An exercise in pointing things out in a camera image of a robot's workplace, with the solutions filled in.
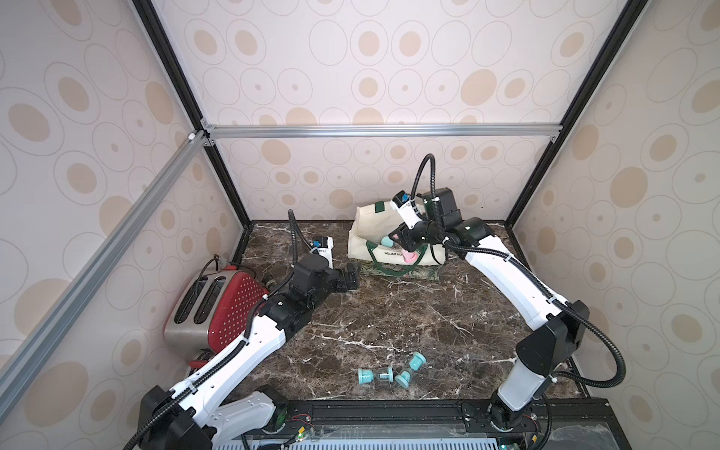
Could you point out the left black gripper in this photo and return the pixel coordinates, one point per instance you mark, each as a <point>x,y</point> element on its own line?
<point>345,282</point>

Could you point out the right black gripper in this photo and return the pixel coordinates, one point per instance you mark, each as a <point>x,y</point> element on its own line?
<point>416,230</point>

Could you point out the pink hourglass top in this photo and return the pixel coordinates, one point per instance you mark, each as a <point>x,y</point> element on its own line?
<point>409,257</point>

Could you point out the teal hourglass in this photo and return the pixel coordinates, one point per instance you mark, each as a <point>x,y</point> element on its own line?
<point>404,378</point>
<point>382,375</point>
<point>387,242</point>

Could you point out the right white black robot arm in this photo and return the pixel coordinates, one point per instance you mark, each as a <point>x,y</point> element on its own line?
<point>430,217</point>

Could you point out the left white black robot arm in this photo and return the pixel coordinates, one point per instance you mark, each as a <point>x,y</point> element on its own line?
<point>230,360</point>

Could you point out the cream canvas tote bag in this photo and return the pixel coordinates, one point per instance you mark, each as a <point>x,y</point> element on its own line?
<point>371,243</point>

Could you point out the red and steel toaster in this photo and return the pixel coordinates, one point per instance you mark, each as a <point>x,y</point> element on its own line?
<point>212,312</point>

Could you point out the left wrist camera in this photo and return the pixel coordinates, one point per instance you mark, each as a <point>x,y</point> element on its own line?
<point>323,245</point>

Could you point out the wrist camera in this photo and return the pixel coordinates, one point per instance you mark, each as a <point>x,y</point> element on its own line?
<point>403,204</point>
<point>323,245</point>

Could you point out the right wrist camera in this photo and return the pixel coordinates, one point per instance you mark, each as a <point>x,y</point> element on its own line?
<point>403,204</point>

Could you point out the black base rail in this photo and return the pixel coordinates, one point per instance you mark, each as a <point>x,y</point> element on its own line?
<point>435,424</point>

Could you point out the aluminium frame rail back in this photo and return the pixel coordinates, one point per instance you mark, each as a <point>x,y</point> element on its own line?
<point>217,132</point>

